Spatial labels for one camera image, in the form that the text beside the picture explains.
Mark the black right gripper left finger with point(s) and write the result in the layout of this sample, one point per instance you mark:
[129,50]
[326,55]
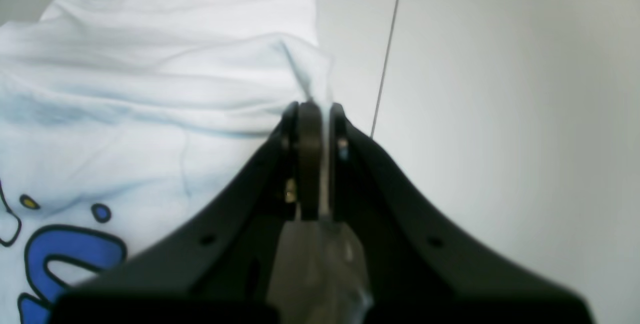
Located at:
[216,268]

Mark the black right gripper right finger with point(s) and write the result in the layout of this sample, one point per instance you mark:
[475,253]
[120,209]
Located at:
[422,267]

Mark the white printed T-shirt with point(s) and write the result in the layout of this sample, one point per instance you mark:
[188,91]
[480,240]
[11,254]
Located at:
[121,119]

